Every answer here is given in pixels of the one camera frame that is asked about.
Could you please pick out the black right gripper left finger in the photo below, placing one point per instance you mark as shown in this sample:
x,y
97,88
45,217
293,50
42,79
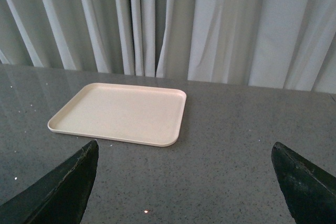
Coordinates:
x,y
61,196

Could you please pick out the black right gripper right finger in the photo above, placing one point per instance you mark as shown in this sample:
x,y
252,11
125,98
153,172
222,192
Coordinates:
x,y
309,191

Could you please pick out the white pleated curtain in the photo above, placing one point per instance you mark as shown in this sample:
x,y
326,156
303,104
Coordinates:
x,y
286,44

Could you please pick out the beige rectangular plastic tray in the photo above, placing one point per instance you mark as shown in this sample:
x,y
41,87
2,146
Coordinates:
x,y
126,113

